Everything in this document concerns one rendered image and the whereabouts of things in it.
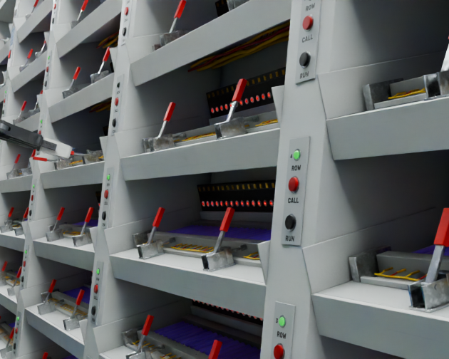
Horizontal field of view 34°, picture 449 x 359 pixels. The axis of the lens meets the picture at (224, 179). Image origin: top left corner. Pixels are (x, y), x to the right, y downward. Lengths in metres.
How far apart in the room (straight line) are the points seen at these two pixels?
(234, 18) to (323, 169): 0.34
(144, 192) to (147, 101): 0.18
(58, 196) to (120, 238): 0.71
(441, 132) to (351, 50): 0.20
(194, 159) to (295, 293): 0.37
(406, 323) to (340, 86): 0.28
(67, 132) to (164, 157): 0.94
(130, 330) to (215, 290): 0.46
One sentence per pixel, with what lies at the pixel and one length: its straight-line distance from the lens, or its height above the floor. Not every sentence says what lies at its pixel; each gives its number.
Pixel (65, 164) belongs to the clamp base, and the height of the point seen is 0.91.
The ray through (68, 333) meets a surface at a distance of 1.67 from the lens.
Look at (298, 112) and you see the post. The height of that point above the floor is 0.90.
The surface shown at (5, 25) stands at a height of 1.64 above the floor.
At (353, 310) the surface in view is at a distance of 0.73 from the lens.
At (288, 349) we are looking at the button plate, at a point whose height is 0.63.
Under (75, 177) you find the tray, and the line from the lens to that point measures 1.75.
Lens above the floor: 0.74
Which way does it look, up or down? 5 degrees up
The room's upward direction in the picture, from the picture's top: 5 degrees clockwise
